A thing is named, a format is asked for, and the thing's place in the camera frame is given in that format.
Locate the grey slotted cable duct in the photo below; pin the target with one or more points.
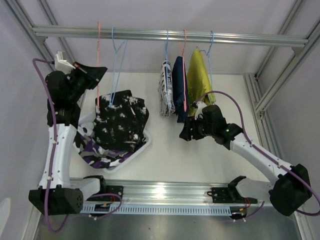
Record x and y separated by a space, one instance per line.
155 209

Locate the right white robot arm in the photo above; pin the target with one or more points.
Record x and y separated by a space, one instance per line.
287 185

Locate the white plastic basket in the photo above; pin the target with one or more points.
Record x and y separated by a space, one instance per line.
148 140

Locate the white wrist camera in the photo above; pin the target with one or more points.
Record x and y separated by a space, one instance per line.
61 64
199 106

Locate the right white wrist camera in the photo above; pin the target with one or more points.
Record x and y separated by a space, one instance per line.
199 106

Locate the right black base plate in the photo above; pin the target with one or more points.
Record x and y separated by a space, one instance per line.
228 195

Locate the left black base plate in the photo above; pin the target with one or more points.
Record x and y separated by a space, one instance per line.
111 189

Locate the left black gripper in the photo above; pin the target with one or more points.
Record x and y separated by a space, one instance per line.
89 73

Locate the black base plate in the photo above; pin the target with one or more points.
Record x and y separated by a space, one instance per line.
111 189
228 195

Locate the black white patterned trousers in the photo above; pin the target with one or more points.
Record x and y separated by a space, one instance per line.
120 120

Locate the navy blue trousers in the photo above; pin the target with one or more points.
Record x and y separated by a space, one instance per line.
178 87

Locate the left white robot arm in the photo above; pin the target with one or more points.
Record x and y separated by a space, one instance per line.
54 194

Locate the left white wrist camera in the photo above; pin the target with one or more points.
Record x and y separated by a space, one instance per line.
61 64

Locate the pink hanger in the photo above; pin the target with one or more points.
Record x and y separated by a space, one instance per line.
182 54
98 59

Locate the aluminium hanging rail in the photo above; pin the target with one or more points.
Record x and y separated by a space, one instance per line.
269 40

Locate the purple camouflage trousers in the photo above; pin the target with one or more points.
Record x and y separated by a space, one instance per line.
93 154

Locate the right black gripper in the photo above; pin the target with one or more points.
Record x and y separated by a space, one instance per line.
190 123

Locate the light blue hanger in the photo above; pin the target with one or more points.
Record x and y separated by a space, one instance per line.
119 55
166 49
208 54

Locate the white black lettered trousers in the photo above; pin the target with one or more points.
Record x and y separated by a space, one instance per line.
165 90

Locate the aluminium front rail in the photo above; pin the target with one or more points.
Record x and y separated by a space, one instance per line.
164 193

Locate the yellow green trousers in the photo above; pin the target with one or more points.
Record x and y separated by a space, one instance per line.
198 82

